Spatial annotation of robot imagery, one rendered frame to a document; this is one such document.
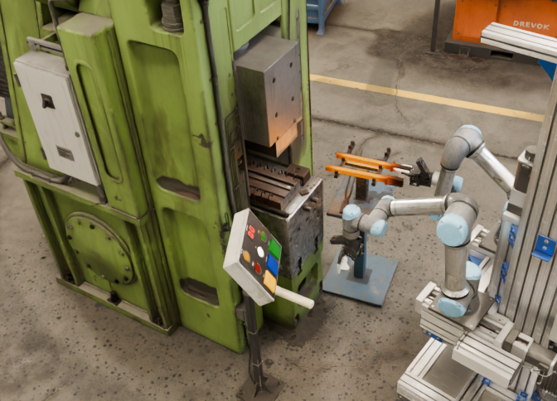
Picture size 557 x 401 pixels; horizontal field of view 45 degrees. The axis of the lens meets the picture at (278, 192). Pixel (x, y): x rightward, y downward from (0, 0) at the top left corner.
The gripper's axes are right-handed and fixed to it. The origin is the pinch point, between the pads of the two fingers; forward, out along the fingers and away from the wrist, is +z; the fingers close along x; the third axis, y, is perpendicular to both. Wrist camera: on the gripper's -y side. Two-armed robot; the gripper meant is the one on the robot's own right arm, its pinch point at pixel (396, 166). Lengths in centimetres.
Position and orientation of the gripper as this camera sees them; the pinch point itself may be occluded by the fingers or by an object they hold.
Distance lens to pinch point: 367.4
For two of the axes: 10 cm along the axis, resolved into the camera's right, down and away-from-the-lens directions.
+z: -9.1, -2.2, 3.4
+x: 4.1, -6.1, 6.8
